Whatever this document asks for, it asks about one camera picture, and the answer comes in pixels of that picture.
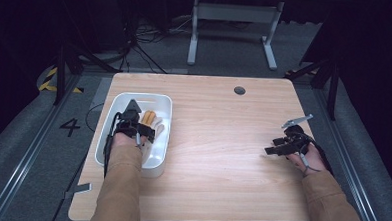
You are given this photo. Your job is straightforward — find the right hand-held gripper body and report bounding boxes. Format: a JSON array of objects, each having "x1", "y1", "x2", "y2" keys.
[{"x1": 279, "y1": 112, "x2": 316, "y2": 154}]

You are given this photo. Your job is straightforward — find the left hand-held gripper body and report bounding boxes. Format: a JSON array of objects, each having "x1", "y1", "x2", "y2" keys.
[{"x1": 113, "y1": 98, "x2": 143, "y2": 140}]

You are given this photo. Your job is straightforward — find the cream glove with orange fingers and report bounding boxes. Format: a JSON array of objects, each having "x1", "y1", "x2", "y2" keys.
[{"x1": 138, "y1": 109, "x2": 167, "y2": 138}]

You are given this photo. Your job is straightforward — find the cream fluffy glove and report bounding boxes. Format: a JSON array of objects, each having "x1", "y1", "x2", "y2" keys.
[{"x1": 140, "y1": 141, "x2": 155, "y2": 160}]

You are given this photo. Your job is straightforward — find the white plastic bin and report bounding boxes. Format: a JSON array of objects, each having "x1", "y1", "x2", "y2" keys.
[{"x1": 93, "y1": 90, "x2": 174, "y2": 179}]

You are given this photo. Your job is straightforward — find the person's left hand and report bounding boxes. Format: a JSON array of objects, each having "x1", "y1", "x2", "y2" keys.
[{"x1": 111, "y1": 130, "x2": 149, "y2": 150}]

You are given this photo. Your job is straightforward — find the person's right hand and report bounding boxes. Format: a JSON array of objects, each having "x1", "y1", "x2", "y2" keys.
[{"x1": 284, "y1": 140, "x2": 333, "y2": 178}]

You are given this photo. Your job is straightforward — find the grey right gripper plug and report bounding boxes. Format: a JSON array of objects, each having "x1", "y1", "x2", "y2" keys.
[{"x1": 297, "y1": 151, "x2": 323, "y2": 175}]

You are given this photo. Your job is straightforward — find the black metal stand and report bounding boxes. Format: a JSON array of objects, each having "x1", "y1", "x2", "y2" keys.
[
  {"x1": 52, "y1": 40, "x2": 122, "y2": 109},
  {"x1": 282, "y1": 53, "x2": 342, "y2": 122}
]

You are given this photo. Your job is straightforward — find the grey tape piece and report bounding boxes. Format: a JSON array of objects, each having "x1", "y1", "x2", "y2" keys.
[{"x1": 63, "y1": 181, "x2": 93, "y2": 201}]

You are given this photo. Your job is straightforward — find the yellow black hazard tape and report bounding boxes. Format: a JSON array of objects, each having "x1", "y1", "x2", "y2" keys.
[{"x1": 38, "y1": 66, "x2": 86, "y2": 95}]

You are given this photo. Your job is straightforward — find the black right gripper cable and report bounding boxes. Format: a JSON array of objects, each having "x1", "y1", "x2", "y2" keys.
[{"x1": 292, "y1": 130, "x2": 336, "y2": 176}]

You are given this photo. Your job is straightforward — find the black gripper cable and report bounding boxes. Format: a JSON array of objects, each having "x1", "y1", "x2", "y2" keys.
[
  {"x1": 292, "y1": 130, "x2": 336, "y2": 176},
  {"x1": 102, "y1": 111, "x2": 123, "y2": 180}
]

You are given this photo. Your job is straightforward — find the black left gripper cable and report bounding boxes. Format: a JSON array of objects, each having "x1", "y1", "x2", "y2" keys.
[{"x1": 102, "y1": 111, "x2": 123, "y2": 180}]

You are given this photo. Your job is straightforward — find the thin black floor cable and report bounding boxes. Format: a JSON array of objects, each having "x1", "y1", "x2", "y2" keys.
[{"x1": 84, "y1": 102, "x2": 105, "y2": 133}]

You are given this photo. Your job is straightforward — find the aluminium floor rail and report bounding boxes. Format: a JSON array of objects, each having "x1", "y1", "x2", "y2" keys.
[
  {"x1": 307, "y1": 89, "x2": 392, "y2": 221},
  {"x1": 0, "y1": 71, "x2": 82, "y2": 221}
]

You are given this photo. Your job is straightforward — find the tangle of floor cables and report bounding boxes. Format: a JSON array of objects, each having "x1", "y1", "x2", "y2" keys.
[{"x1": 119, "y1": 11, "x2": 196, "y2": 75}]

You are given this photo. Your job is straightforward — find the grey metal table frame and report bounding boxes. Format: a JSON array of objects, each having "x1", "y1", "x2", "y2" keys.
[{"x1": 186, "y1": 0, "x2": 286, "y2": 71}]

